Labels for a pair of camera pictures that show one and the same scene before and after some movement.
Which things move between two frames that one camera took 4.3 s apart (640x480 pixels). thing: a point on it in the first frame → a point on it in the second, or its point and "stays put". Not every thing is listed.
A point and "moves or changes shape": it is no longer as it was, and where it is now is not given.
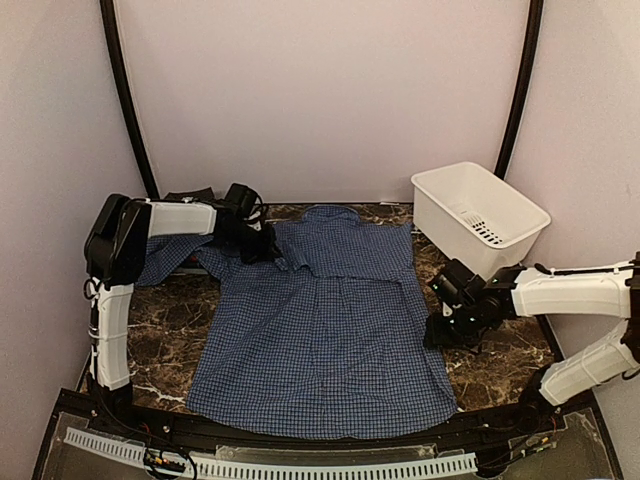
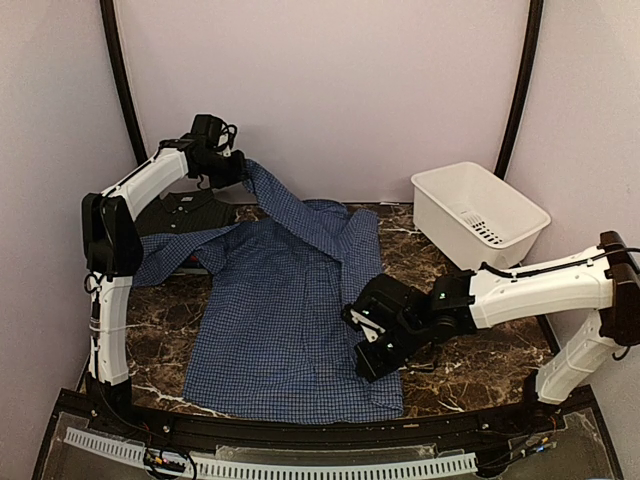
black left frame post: [109, 20] stays put
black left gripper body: [253, 245] → [221, 171]
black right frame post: [525, 84] stays put
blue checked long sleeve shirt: [334, 338] moves or changes shape
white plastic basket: [477, 217] stays put
